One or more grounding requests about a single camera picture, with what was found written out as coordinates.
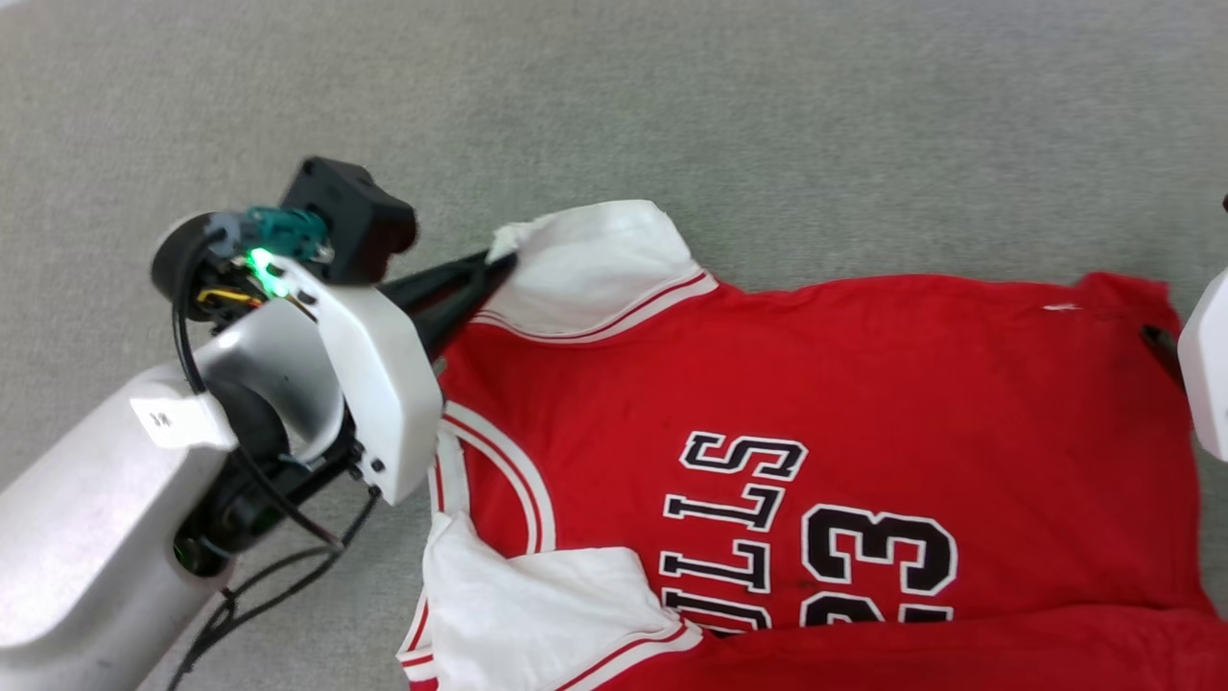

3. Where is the red white basketball jersey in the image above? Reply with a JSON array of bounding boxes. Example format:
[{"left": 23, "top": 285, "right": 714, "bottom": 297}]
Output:
[{"left": 398, "top": 199, "right": 1228, "bottom": 691}]

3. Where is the white cable label tag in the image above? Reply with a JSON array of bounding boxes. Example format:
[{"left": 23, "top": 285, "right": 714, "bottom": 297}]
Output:
[{"left": 130, "top": 382, "right": 239, "bottom": 452}]

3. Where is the teal cable connector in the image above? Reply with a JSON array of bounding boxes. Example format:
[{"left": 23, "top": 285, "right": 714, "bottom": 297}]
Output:
[{"left": 206, "top": 206, "right": 332, "bottom": 265}]

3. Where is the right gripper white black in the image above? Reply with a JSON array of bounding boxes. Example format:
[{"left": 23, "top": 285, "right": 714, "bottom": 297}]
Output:
[{"left": 1140, "top": 269, "right": 1228, "bottom": 464}]

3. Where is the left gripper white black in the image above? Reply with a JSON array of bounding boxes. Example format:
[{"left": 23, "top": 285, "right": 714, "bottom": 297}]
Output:
[{"left": 151, "top": 213, "right": 519, "bottom": 507}]

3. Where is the thin black cable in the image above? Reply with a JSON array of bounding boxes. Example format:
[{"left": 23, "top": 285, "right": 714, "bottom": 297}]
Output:
[{"left": 165, "top": 230, "right": 385, "bottom": 691}]

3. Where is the grey fabric sofa cushion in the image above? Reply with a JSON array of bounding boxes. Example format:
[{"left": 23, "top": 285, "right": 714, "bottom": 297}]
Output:
[{"left": 0, "top": 0, "right": 1228, "bottom": 691}]

